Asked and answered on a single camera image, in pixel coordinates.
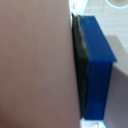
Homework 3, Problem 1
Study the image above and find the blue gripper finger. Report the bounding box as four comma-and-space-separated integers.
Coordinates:
71, 13, 118, 122

